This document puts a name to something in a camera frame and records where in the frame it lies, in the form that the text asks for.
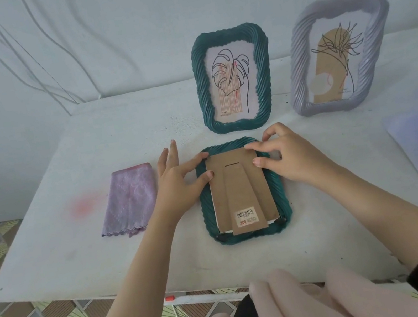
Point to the person's right forearm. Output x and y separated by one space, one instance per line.
390 214

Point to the person's left hand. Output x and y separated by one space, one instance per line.
175 194

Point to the person's right hand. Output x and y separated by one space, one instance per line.
301 161

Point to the person's left forearm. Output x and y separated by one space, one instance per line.
128 297

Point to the brown cardboard backing board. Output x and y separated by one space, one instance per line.
242 190

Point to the purple cleaning cloth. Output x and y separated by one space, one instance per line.
128 201

